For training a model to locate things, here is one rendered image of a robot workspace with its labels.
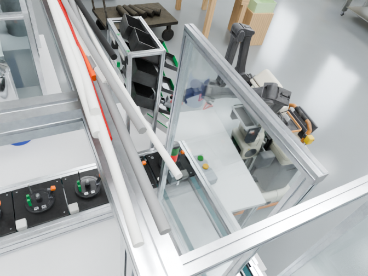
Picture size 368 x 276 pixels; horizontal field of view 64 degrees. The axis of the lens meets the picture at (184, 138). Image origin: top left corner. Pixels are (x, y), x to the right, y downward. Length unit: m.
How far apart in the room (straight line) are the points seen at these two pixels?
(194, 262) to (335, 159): 3.53
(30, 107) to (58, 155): 1.54
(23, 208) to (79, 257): 0.38
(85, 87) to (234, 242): 0.32
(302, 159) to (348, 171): 3.25
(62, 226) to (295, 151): 1.27
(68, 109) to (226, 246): 0.32
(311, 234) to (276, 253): 0.45
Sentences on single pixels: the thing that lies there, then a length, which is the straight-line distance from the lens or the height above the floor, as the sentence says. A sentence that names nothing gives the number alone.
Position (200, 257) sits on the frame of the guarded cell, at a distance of 0.47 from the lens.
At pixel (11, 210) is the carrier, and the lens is 1.74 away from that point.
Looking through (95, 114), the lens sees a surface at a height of 2.18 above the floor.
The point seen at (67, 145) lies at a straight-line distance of 2.08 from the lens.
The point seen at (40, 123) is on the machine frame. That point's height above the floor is 2.08.
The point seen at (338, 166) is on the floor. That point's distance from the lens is 3.87.
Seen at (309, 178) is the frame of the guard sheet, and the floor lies 1.97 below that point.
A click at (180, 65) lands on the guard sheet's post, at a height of 1.85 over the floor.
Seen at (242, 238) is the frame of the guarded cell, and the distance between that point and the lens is 0.50.
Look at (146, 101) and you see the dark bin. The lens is 1.68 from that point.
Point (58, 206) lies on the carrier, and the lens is 1.69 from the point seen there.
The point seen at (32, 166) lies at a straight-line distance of 2.01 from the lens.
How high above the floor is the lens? 2.42
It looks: 47 degrees down
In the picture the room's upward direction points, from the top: 13 degrees clockwise
